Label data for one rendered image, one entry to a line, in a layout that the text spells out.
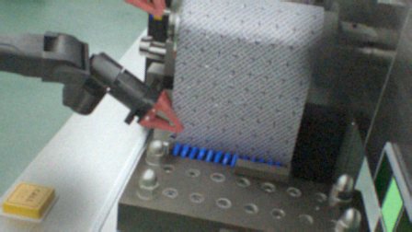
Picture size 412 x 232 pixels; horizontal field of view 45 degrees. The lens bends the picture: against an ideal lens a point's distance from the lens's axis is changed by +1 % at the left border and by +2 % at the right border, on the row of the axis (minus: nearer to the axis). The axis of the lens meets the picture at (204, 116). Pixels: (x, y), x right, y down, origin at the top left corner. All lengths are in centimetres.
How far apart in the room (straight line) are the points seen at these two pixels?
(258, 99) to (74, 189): 41
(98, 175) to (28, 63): 32
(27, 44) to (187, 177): 34
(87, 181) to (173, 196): 29
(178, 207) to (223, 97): 22
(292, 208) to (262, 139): 15
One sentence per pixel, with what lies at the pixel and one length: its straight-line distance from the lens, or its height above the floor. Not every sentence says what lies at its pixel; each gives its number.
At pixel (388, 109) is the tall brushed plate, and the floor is 124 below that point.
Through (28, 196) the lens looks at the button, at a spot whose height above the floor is 92.
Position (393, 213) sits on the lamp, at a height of 118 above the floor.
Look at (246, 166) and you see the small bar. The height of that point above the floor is 105.
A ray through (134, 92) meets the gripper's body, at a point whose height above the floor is 113.
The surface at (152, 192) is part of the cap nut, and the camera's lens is 80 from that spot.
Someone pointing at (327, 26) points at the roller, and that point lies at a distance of 86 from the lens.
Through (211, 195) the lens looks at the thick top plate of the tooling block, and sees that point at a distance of 83.
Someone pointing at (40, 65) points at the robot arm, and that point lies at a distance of 87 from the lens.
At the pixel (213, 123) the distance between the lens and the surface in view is 91.
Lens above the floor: 153
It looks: 28 degrees down
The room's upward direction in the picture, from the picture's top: 8 degrees clockwise
